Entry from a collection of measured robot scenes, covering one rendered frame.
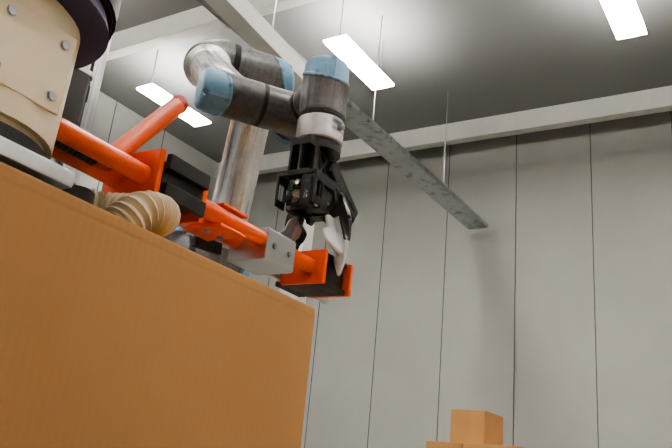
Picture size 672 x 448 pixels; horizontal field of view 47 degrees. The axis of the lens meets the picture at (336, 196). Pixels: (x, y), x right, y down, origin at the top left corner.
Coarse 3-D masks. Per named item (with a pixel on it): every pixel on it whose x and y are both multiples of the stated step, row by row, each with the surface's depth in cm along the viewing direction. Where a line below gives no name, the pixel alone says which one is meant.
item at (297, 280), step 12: (312, 252) 111; (324, 252) 110; (324, 264) 109; (348, 264) 116; (288, 276) 112; (300, 276) 111; (312, 276) 110; (324, 276) 109; (336, 276) 114; (348, 276) 116; (300, 288) 113; (312, 288) 112; (324, 288) 112; (336, 288) 113; (348, 288) 115
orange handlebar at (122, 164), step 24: (72, 144) 74; (96, 144) 76; (96, 168) 81; (120, 168) 79; (144, 168) 81; (216, 216) 91; (240, 216) 96; (240, 240) 101; (264, 240) 99; (312, 264) 109
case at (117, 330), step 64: (0, 192) 46; (64, 192) 51; (0, 256) 46; (64, 256) 50; (128, 256) 55; (192, 256) 61; (0, 320) 45; (64, 320) 50; (128, 320) 54; (192, 320) 60; (256, 320) 68; (0, 384) 45; (64, 384) 49; (128, 384) 54; (192, 384) 60; (256, 384) 67
